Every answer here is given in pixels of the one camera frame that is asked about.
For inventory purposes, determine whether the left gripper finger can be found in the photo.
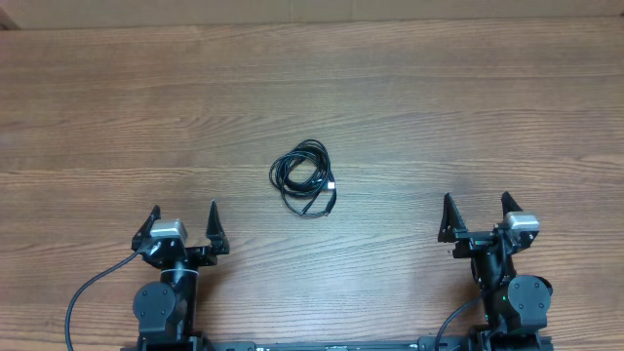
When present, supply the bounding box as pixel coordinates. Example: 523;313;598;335
131;205;161;252
206;200;230;255

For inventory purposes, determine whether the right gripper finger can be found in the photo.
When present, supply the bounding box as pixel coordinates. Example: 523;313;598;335
438;193;467;243
501;191;523;216

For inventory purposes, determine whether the thick black USB cable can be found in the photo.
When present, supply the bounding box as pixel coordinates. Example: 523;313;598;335
268;138;337;200

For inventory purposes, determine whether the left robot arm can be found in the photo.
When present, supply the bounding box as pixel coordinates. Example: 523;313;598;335
131;202;230;351

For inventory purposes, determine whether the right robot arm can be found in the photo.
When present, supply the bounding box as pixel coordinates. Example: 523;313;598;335
433;192;554;350

